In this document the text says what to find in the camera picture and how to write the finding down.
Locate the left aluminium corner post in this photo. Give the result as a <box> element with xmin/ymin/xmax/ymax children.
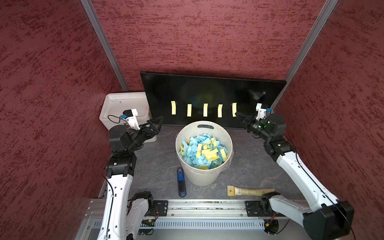
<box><xmin>81</xmin><ymin>0</ymin><xmax>130</xmax><ymax>92</ymax></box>

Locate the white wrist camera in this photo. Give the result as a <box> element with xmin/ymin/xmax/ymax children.
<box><xmin>121</xmin><ymin>109</ymin><xmax>140</xmax><ymax>130</ymax></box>
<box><xmin>256</xmin><ymin>103</ymin><xmax>272</xmax><ymax>121</ymax></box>

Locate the blue black utility knife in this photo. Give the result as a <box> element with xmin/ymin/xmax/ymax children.
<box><xmin>177</xmin><ymin>168</ymin><xmax>187</xmax><ymax>198</ymax></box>

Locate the right aluminium corner post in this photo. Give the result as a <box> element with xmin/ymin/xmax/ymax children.
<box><xmin>271</xmin><ymin>0</ymin><xmax>338</xmax><ymax>110</ymax></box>

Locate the wooden handle brush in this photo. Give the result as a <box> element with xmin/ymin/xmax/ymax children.
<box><xmin>227</xmin><ymin>186</ymin><xmax>275</xmax><ymax>197</ymax></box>

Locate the white plastic drawer box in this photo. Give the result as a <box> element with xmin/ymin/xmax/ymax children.
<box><xmin>99</xmin><ymin>91</ymin><xmax>159</xmax><ymax>144</ymax></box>

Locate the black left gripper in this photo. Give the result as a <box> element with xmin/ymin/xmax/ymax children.
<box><xmin>126</xmin><ymin>116</ymin><xmax>164</xmax><ymax>152</ymax></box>

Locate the aluminium corner post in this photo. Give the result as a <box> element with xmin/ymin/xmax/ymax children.
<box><xmin>81</xmin><ymin>0</ymin><xmax>130</xmax><ymax>92</ymax></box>
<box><xmin>271</xmin><ymin>0</ymin><xmax>338</xmax><ymax>110</ymax></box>

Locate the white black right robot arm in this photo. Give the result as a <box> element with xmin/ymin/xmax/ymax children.
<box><xmin>235</xmin><ymin>112</ymin><xmax>355</xmax><ymax>240</ymax></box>

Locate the beige plastic waste bin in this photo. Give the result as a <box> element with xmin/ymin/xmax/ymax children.
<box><xmin>176</xmin><ymin>121</ymin><xmax>234</xmax><ymax>186</ymax></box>

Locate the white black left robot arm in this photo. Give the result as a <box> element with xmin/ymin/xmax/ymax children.
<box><xmin>98</xmin><ymin>117</ymin><xmax>164</xmax><ymax>240</ymax></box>

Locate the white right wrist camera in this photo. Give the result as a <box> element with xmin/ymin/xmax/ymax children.
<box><xmin>256</xmin><ymin>103</ymin><xmax>272</xmax><ymax>121</ymax></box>

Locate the pile of discarded sticky notes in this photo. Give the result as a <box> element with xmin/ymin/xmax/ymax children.
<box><xmin>177</xmin><ymin>134</ymin><xmax>230</xmax><ymax>170</ymax></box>

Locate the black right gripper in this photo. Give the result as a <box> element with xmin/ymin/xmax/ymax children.
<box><xmin>235</xmin><ymin>111</ymin><xmax>272</xmax><ymax>140</ymax></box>

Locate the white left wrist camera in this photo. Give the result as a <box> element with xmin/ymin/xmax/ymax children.
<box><xmin>121</xmin><ymin>109</ymin><xmax>140</xmax><ymax>130</ymax></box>

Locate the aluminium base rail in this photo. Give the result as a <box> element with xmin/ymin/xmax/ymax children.
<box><xmin>74</xmin><ymin>197</ymin><xmax>313</xmax><ymax>240</ymax></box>

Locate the black flat monitor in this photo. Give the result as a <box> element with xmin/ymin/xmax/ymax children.
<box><xmin>140</xmin><ymin>72</ymin><xmax>286</xmax><ymax>129</ymax></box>

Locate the yellow sticky note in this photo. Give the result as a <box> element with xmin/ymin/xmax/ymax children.
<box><xmin>171</xmin><ymin>101</ymin><xmax>177</xmax><ymax>115</ymax></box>
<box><xmin>217</xmin><ymin>104</ymin><xmax>223</xmax><ymax>118</ymax></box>
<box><xmin>203</xmin><ymin>103</ymin><xmax>208</xmax><ymax>117</ymax></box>
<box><xmin>232</xmin><ymin>103</ymin><xmax>237</xmax><ymax>118</ymax></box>
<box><xmin>187</xmin><ymin>104</ymin><xmax>192</xmax><ymax>117</ymax></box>

